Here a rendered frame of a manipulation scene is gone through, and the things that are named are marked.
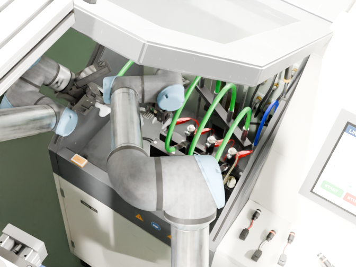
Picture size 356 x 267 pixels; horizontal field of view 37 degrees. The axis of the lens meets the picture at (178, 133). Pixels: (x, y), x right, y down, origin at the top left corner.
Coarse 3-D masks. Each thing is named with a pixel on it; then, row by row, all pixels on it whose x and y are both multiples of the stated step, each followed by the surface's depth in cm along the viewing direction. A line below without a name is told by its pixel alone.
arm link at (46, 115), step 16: (0, 112) 120; (16, 112) 125; (32, 112) 130; (48, 112) 136; (64, 112) 141; (0, 128) 118; (16, 128) 123; (32, 128) 130; (48, 128) 137; (64, 128) 140
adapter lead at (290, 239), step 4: (292, 232) 169; (288, 236) 169; (292, 236) 168; (288, 240) 168; (292, 240) 168; (288, 244) 167; (284, 248) 167; (284, 252) 166; (280, 256) 164; (284, 256) 164; (280, 260) 163; (284, 260) 163; (280, 264) 163
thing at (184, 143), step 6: (198, 78) 155; (192, 84) 155; (216, 84) 178; (192, 90) 155; (216, 90) 180; (186, 96) 154; (180, 108) 155; (174, 114) 156; (174, 120) 156; (168, 132) 158; (168, 138) 159; (168, 144) 161; (180, 144) 174; (186, 144) 177; (168, 150) 164; (174, 150) 170
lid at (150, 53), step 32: (96, 0) 86; (128, 0) 103; (160, 0) 113; (192, 0) 125; (224, 0) 139; (256, 0) 146; (96, 32) 81; (128, 32) 79; (160, 32) 84; (192, 32) 98; (224, 32) 107; (256, 32) 118; (288, 32) 121; (320, 32) 136; (160, 64) 81; (192, 64) 83; (224, 64) 85; (256, 64) 88; (288, 64) 107
